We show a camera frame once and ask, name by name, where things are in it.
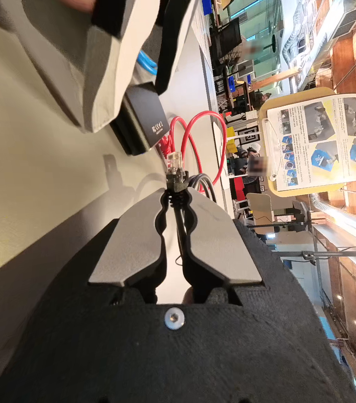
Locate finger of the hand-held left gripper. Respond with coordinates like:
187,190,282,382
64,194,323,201
154,0,199,96
0,0,161,134

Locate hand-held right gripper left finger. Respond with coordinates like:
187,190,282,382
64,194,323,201
88,189,168,288

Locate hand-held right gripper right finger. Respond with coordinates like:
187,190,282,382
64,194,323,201
183,187,263,287

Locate blue ethernet cable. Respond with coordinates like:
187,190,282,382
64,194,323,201
136,51,161,74

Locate black ethernet cable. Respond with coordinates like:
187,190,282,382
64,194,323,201
164,151,217,304

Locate black ethernet adapter hub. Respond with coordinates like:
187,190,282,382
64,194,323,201
109,82,170,157

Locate red ethernet cable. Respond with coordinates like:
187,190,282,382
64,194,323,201
140,110,229,203

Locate black monitor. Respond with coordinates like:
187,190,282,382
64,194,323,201
216,18,243,54

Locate red plastic bin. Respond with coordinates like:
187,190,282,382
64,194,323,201
230,178,246,201

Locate yellow and black boxes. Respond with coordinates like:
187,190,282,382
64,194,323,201
225,126,238,155

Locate black and white tag board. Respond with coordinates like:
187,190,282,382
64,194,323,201
241,126,260,143

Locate bright ceiling light panel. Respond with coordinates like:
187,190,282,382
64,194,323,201
320,202,356,284

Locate instruction sheet on stand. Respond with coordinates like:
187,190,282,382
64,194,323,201
212,93,356,218

